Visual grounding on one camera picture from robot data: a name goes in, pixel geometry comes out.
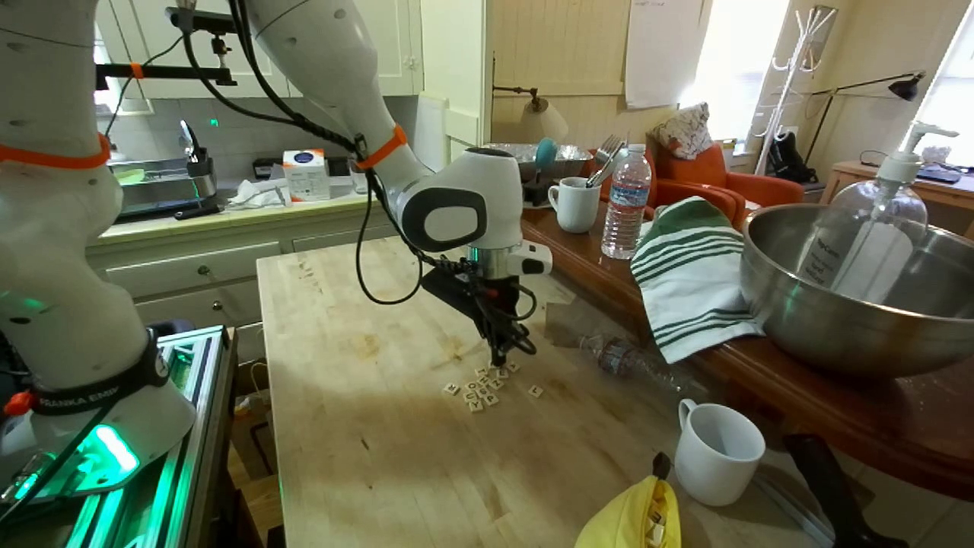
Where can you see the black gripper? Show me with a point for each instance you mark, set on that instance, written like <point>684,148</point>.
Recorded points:
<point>488,287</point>

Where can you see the cluster of letter tiles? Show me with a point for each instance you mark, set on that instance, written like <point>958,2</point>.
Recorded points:
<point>488,387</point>

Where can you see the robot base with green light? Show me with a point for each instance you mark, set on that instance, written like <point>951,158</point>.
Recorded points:
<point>106,493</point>

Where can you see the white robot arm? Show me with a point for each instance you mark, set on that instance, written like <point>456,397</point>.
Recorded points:
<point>78,334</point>

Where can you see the crumpled clear plastic wrap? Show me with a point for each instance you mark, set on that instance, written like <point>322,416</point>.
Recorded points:
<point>631,360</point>

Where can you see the white mug with utensils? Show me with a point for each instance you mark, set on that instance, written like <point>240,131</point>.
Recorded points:
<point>573,201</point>

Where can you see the dark wooden side table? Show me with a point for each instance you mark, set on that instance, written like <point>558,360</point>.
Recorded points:
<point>911,427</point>

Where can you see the green striped towel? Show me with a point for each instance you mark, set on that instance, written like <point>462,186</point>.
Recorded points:
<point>689,279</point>

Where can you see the clear water bottle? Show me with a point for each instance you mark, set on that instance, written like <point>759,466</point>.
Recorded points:
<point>630,199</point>

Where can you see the yellow banana-shaped dish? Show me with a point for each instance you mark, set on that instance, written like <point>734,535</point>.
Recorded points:
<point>645,515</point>

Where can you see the small white cup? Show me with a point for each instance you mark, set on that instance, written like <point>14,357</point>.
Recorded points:
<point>716,456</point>

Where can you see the orange armchair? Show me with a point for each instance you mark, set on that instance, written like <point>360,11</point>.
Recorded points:
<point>707,175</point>

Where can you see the large steel mixing bowl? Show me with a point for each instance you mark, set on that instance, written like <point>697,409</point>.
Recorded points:
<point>910,316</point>

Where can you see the clear soap pump bottle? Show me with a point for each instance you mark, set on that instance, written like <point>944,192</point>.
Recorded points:
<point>870,231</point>

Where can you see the white coat rack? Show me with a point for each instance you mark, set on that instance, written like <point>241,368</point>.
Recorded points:
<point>807,50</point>

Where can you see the black desk lamp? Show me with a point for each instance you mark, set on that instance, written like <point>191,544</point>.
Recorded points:
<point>905,86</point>

